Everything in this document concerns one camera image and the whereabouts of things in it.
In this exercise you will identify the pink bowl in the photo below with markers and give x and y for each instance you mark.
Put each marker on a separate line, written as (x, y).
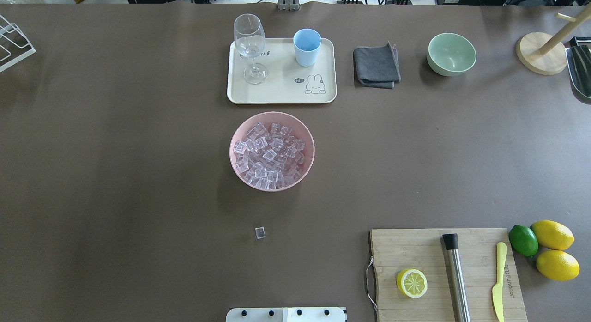
(300, 130)

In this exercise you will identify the bamboo cutting board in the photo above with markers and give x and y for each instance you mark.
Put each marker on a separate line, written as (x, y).
(395, 250)

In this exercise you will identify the wooden cup stand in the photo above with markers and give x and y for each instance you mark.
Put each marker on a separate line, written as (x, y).
(544, 53)

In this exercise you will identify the loose ice cube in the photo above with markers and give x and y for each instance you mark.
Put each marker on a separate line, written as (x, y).
(260, 232)

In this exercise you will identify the cream rabbit tray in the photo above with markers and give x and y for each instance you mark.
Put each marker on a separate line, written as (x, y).
(287, 81)

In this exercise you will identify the steel muddler black tip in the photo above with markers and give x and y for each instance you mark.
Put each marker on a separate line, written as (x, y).
(459, 294)

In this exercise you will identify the yellow lemon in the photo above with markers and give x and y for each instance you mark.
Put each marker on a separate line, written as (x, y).
(552, 235)
(557, 265)

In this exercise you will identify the aluminium frame post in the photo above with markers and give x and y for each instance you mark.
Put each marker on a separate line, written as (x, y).
(289, 5)

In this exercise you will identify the lower yellow lemon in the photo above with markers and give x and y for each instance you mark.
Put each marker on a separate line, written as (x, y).
(557, 265)

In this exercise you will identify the green lime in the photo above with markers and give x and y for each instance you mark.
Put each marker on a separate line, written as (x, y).
(523, 240)

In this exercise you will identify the grey folded cloth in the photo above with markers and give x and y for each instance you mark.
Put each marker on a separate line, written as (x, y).
(377, 67)

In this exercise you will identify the clear ice cubes pile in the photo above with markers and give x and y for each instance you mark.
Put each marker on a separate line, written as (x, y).
(269, 157)

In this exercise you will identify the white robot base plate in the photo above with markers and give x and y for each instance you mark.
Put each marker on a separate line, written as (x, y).
(287, 314)

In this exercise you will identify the green bowl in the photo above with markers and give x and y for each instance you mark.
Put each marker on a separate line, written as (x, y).
(450, 54)

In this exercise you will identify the upper yellow lemon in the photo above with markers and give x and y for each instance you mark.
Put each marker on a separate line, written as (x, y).
(552, 235)

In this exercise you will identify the yellow plastic knife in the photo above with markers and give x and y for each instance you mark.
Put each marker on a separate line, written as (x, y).
(497, 292)

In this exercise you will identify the black framed tray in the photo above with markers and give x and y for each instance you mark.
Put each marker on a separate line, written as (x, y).
(580, 41)

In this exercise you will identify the metal ice scoop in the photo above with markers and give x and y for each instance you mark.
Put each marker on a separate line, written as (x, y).
(579, 69)

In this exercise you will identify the half lemon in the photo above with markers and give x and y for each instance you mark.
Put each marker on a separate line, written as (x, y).
(412, 283)

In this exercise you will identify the white wire cup rack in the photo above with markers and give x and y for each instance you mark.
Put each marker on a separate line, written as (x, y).
(14, 44)

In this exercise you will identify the clear wine glass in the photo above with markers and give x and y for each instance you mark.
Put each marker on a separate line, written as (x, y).
(250, 41)

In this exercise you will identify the light blue cup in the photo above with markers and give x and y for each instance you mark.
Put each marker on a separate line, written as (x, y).
(306, 46)

